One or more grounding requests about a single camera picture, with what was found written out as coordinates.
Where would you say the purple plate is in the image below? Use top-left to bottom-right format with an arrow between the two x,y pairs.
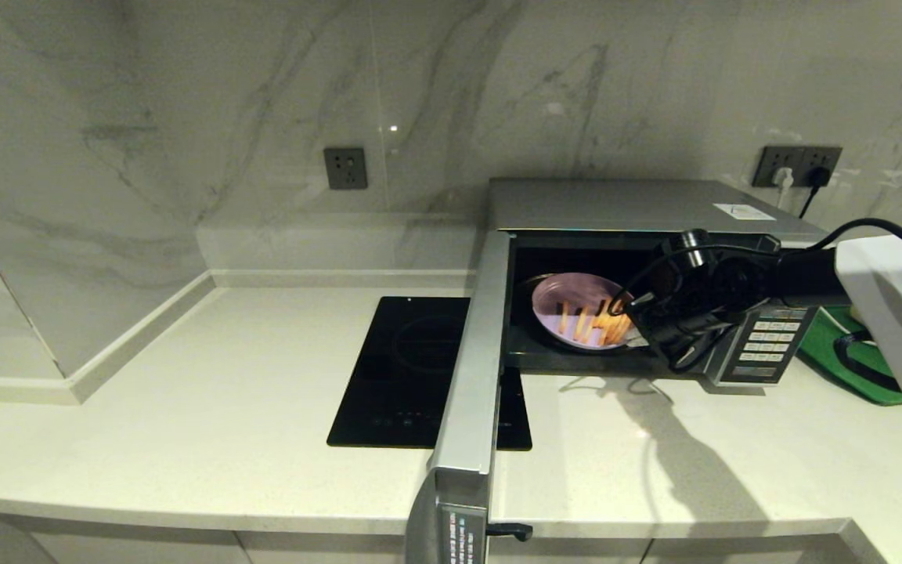
532,273 -> 640,351
518,273 -> 655,357

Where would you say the black glass microwave door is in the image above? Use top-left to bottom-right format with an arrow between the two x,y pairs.
406,230 -> 534,564

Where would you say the white paper sheet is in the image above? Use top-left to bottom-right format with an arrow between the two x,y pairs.
713,203 -> 777,221

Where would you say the silver Panasonic microwave oven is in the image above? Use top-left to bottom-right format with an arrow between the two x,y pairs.
487,178 -> 832,386

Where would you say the green plastic tray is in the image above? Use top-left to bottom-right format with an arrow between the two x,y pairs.
799,305 -> 902,407

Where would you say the grey cabinet door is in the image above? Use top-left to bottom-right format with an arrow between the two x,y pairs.
639,534 -> 867,564

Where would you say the black induction cooktop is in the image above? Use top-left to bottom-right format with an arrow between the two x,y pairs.
327,296 -> 532,451

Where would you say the grey double wall socket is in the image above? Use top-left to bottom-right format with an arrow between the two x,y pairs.
753,146 -> 843,189

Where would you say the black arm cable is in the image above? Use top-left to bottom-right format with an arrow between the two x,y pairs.
623,218 -> 902,392

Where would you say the grey single wall socket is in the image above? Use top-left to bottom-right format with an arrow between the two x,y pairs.
323,147 -> 368,190

